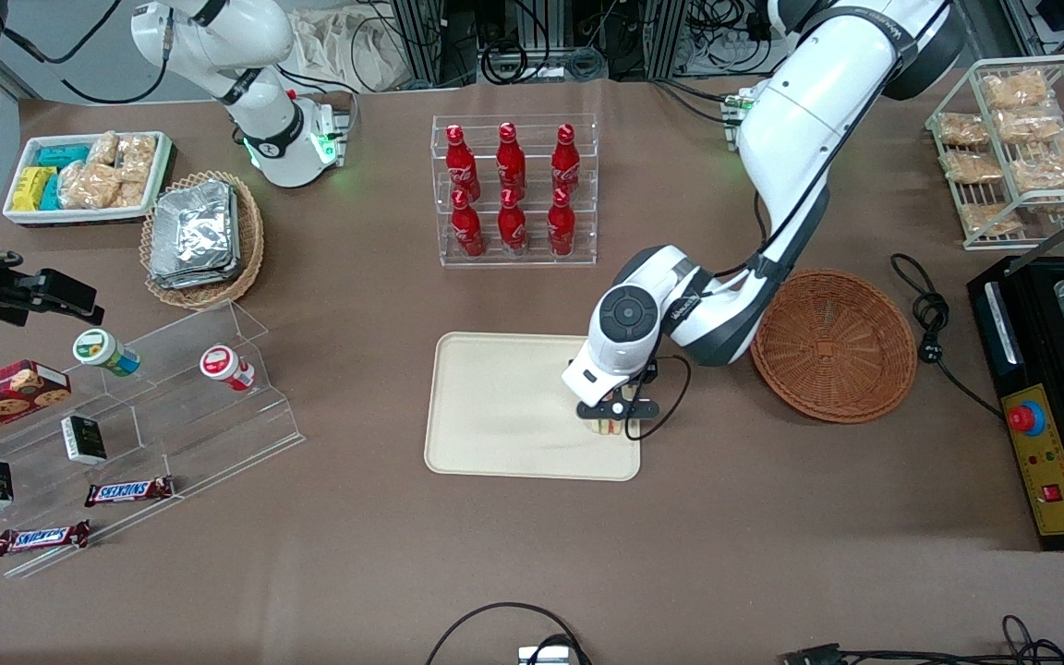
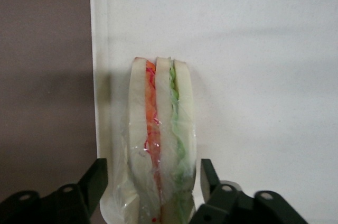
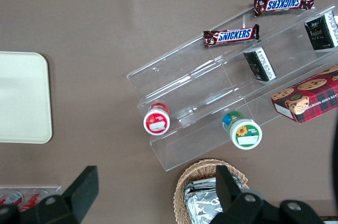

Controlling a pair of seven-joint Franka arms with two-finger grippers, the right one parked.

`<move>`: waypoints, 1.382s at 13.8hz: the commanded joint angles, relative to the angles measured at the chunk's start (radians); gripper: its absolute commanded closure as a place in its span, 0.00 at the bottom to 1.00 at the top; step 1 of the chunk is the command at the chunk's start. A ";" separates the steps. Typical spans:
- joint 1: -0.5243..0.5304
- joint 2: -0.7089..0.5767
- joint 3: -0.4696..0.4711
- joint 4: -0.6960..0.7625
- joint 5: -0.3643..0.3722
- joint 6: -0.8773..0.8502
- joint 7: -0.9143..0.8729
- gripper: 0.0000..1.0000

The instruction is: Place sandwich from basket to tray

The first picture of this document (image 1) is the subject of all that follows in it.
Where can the clear bag of crackers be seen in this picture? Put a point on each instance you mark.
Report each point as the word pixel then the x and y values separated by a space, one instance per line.
pixel 103 148
pixel 89 185
pixel 138 157
pixel 131 194

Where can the round brown wicker basket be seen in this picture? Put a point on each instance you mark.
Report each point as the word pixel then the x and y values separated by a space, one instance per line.
pixel 832 346

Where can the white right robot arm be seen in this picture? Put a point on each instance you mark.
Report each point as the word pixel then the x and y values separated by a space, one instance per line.
pixel 227 46

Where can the yellow snack packet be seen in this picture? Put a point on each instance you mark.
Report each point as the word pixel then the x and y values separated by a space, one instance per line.
pixel 31 187

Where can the green lid yogurt cup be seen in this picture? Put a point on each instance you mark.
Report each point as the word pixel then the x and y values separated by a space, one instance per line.
pixel 100 349

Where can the white cloth bag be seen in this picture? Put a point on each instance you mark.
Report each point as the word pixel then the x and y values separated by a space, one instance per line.
pixel 347 51

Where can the beige plastic tray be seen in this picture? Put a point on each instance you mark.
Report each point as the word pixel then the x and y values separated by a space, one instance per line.
pixel 504 406

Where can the black machine with yellow panel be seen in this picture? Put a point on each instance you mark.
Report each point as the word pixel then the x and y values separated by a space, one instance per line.
pixel 1040 480

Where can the clear acrylic bottle rack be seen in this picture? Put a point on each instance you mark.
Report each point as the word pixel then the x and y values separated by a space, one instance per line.
pixel 532 261

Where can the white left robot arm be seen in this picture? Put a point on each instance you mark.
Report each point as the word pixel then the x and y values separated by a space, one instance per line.
pixel 800 120

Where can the red cola bottle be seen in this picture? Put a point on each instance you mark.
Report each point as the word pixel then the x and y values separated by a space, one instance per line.
pixel 511 166
pixel 463 171
pixel 566 166
pixel 468 231
pixel 562 229
pixel 513 229

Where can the clear acrylic stepped display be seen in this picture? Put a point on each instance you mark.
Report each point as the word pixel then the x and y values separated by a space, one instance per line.
pixel 209 434

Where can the oval light wicker basket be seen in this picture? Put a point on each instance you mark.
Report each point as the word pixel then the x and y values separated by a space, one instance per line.
pixel 250 240

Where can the silver foil pouch stack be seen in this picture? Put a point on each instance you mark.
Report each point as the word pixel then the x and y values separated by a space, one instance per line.
pixel 195 235

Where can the teal snack packet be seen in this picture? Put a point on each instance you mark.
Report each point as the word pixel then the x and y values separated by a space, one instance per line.
pixel 51 194
pixel 63 155

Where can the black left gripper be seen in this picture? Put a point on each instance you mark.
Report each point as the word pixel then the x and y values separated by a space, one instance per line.
pixel 651 373

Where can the brown snickers bar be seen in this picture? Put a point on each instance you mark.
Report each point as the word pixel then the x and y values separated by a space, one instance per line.
pixel 42 538
pixel 128 491

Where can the silver camera device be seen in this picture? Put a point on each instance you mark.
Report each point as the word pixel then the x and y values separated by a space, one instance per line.
pixel 546 656

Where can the red lid yogurt cup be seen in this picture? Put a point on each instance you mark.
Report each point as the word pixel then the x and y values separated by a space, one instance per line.
pixel 223 365

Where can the white rectangular snack bin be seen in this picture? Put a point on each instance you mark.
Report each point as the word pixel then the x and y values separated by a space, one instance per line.
pixel 79 215

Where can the bagged fried snack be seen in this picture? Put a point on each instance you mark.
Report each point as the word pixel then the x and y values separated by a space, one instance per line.
pixel 1054 168
pixel 989 219
pixel 973 168
pixel 1031 125
pixel 962 129
pixel 1014 89

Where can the aluminium frame post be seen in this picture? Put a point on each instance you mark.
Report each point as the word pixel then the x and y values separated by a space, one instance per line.
pixel 430 42
pixel 666 37

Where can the red emergency stop button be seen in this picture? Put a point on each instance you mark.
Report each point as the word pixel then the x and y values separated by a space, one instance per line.
pixel 1027 418

